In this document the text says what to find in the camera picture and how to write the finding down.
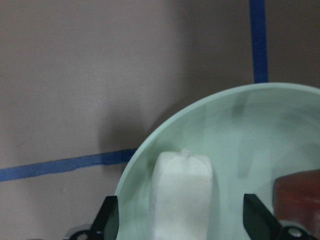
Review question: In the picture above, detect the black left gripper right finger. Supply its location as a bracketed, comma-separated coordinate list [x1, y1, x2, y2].
[243, 193, 282, 240]

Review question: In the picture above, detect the white steamed bun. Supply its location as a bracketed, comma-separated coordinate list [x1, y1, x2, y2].
[149, 150, 214, 240]

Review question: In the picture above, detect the light green plate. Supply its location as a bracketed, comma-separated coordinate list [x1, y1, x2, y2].
[115, 83, 320, 240]

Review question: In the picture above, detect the brown steamed bun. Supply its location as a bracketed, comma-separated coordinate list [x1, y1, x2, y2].
[273, 170, 320, 231]

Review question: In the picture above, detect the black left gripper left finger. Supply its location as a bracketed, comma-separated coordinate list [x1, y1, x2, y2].
[88, 195, 119, 240]

